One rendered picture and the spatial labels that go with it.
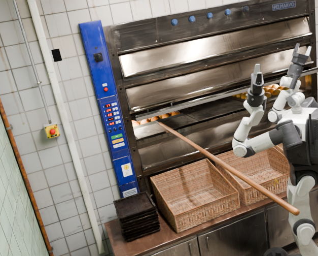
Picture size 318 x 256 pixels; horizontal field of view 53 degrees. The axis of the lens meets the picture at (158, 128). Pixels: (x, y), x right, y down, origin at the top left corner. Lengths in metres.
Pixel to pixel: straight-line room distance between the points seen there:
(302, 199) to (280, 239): 0.81
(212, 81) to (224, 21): 0.50
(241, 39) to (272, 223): 1.55
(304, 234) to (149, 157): 1.27
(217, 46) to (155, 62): 0.55
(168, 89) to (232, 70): 0.61
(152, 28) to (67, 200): 1.51
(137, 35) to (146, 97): 0.48
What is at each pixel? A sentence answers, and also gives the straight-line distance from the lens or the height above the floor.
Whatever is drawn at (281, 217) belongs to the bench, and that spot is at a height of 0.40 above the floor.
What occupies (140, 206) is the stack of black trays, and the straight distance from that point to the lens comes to 2.47.
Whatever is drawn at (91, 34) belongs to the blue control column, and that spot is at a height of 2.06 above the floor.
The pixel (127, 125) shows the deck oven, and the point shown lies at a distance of 2.55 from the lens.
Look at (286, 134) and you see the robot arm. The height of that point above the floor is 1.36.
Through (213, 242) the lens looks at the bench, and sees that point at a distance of 2.60.
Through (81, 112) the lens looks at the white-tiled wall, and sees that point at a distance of 2.47.
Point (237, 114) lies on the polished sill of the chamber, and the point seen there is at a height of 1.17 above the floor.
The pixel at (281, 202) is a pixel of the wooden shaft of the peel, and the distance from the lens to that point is 1.57.
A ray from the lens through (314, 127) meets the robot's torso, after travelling 1.99.
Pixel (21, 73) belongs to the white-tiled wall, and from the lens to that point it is 2.42.
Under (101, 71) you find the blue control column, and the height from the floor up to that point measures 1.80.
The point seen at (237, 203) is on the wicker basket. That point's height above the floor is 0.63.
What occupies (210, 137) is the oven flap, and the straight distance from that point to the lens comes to 2.87.
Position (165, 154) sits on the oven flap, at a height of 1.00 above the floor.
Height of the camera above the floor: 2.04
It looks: 18 degrees down
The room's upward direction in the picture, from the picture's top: 11 degrees counter-clockwise
